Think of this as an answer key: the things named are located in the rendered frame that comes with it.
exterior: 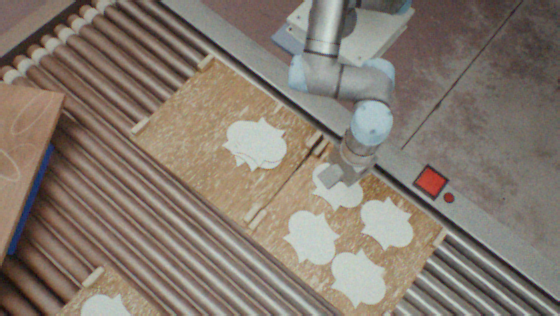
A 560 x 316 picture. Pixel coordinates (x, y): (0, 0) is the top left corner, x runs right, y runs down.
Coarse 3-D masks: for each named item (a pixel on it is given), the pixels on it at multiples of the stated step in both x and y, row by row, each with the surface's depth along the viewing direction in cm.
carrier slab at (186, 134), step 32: (224, 64) 141; (192, 96) 136; (224, 96) 137; (256, 96) 138; (160, 128) 132; (192, 128) 132; (224, 128) 133; (288, 128) 134; (160, 160) 128; (192, 160) 129; (224, 160) 129; (288, 160) 131; (224, 192) 126; (256, 192) 126
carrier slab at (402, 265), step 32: (320, 160) 131; (288, 192) 127; (384, 192) 129; (288, 224) 124; (352, 224) 125; (416, 224) 126; (288, 256) 121; (384, 256) 122; (416, 256) 123; (320, 288) 118
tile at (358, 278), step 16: (336, 256) 121; (352, 256) 121; (336, 272) 119; (352, 272) 119; (368, 272) 120; (336, 288) 118; (352, 288) 118; (368, 288) 118; (384, 288) 118; (352, 304) 116; (368, 304) 117
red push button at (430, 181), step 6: (426, 174) 133; (432, 174) 133; (420, 180) 132; (426, 180) 132; (432, 180) 132; (438, 180) 132; (444, 180) 132; (426, 186) 131; (432, 186) 131; (438, 186) 131; (432, 192) 131
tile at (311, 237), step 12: (300, 216) 124; (312, 216) 124; (300, 228) 123; (312, 228) 123; (324, 228) 123; (288, 240) 121; (300, 240) 121; (312, 240) 122; (324, 240) 122; (300, 252) 120; (312, 252) 121; (324, 252) 121
